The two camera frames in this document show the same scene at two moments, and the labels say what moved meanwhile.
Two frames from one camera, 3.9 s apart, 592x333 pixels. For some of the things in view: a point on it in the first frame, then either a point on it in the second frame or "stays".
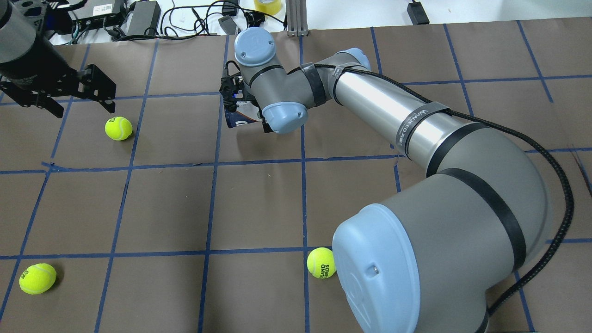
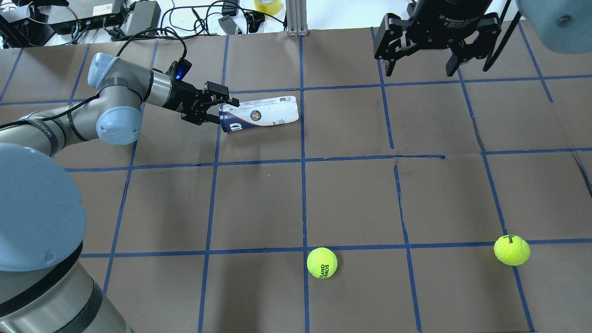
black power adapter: [417, 13] stays
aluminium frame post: [296, 15] stays
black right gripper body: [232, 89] → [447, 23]
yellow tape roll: [269, 7] stays
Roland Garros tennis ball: [321, 262] stays
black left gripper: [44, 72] → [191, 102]
